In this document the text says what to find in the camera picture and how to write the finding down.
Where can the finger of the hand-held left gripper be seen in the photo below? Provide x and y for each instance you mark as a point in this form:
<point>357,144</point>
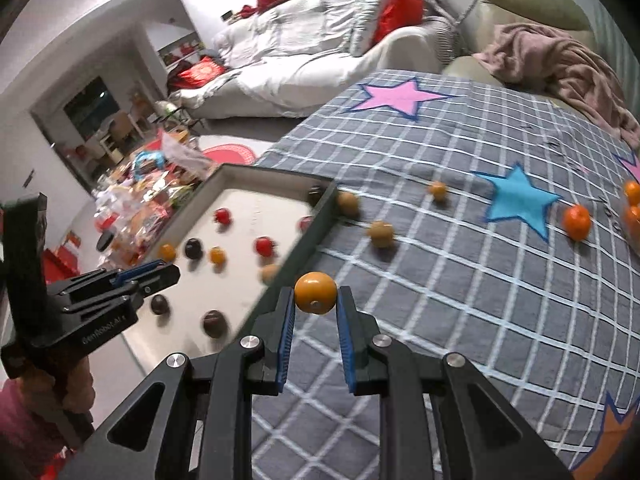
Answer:
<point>155,282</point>
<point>135,274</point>

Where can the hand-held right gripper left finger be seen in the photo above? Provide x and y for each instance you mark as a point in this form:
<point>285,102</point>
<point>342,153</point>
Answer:
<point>286,340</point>

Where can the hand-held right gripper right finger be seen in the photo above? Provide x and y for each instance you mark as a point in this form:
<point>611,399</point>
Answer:
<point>346,345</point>

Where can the dark purple passion fruit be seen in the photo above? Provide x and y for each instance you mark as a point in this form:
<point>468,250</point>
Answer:
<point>214,322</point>
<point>159,304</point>

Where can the orange cherry tomato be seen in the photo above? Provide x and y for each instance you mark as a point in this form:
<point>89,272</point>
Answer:
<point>167,251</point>
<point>217,256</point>
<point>438,190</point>

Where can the small dark round fruit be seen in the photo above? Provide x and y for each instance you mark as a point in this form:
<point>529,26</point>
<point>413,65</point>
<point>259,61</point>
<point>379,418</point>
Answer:
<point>193,248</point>

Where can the yellow-orange round fruit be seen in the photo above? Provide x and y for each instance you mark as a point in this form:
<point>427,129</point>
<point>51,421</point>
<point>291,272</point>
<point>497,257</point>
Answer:
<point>316,292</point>

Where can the tan round fruit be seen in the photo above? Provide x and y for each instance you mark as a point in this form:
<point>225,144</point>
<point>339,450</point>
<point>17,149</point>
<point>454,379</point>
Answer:
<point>269,272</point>
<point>381,233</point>
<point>347,203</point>

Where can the white tray with dark rim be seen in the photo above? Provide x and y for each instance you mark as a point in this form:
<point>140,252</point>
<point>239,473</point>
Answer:
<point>240,280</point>

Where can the red cherry tomato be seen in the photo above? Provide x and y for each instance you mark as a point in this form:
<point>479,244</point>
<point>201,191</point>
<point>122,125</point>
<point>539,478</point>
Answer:
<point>222,216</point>
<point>264,246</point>
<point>305,222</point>

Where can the person's left forearm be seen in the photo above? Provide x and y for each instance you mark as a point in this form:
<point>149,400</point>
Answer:
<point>20,420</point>

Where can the person's left hand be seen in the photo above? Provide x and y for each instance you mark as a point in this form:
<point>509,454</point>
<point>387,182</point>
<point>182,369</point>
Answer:
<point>77,385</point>

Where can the red gift box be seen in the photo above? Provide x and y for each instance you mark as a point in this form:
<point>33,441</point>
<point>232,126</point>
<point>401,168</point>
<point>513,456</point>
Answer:
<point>57,262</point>

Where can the black round lid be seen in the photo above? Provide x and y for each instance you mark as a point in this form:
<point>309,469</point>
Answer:
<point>106,242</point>

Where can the pile of snack packets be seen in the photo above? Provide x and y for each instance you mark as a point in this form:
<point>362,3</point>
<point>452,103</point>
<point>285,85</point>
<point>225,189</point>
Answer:
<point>145,200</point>

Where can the grey checked star blanket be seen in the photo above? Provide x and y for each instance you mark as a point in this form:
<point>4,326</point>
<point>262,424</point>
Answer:
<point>450,285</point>

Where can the clear plastic bag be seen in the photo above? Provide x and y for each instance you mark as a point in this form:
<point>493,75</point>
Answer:
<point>182,157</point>

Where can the wooden dining chair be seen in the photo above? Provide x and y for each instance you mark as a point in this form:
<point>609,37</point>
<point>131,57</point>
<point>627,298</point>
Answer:
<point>125,127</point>

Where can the round red patterned mat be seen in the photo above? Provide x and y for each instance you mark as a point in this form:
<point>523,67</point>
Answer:
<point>230,154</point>

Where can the dark window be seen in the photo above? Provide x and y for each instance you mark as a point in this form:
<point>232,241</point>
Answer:
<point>90,107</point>

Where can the red embroidered cushion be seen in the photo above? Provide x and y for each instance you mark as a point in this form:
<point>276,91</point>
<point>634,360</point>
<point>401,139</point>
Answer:
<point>202,72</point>

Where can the white covered sofa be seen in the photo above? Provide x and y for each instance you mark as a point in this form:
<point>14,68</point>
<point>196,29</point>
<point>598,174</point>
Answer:
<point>300,80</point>

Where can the orange mandarin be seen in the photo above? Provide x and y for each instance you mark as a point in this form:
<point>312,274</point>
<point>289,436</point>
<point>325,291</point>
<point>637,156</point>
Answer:
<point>633,222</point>
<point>632,191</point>
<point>577,221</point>

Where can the grey striped quilt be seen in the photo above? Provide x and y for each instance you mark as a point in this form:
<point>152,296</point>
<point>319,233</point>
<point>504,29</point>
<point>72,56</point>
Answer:
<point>310,30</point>

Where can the plain red cushion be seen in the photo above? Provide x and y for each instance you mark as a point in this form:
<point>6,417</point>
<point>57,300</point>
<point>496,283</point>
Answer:
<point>397,15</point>

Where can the pink blanket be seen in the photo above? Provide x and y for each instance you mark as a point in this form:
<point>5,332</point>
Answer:
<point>565,70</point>

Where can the olive green cushion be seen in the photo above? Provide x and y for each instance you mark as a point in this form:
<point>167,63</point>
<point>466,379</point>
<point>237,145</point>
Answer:
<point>530,5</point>

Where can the pale green ribbed headboard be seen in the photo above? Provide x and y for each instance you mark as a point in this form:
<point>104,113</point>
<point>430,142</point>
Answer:
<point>617,50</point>

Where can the white wall shelf niche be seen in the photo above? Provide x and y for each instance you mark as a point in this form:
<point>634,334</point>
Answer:
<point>177,50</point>

